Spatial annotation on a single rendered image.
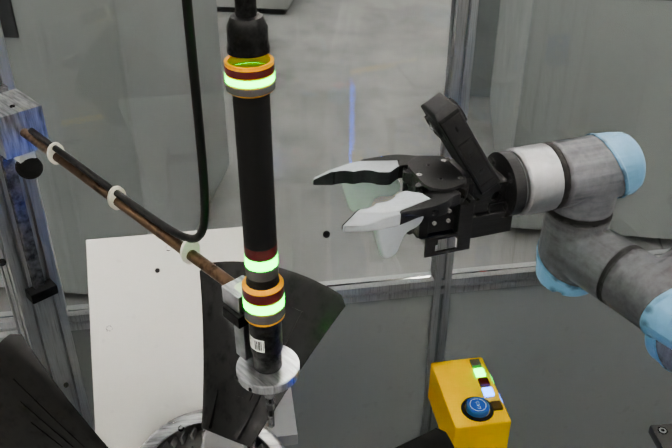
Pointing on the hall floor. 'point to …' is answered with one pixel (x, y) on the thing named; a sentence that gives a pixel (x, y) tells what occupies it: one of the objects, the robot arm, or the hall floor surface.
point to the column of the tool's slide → (68, 365)
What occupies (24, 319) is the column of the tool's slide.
